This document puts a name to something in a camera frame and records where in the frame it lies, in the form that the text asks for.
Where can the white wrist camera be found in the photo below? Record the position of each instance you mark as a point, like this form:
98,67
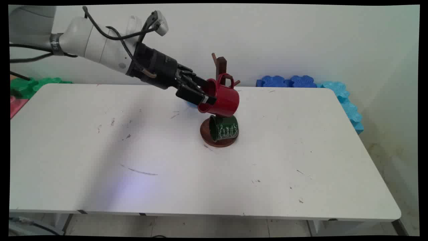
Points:
160,23

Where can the dark blue foam mat tile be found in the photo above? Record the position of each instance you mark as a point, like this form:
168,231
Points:
272,81
302,81

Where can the green mug with white print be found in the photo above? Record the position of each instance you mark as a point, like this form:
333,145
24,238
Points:
225,129

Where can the green foam mat tile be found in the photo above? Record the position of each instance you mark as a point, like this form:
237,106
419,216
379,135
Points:
23,87

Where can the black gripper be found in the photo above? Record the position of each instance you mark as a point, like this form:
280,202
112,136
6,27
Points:
155,65

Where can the red enamel mug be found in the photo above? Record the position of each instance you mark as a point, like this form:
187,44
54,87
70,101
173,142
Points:
227,100

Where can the red foam mat tile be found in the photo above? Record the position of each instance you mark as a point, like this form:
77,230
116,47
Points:
16,105

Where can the light blue foam mat tile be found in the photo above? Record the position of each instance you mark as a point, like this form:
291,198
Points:
347,107

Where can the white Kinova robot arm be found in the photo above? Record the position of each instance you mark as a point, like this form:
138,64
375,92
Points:
87,40

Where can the white table leg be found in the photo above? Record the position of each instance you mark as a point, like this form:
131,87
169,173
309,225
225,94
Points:
321,227

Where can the brown wooden mug tree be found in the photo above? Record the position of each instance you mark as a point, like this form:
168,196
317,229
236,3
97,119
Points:
220,65

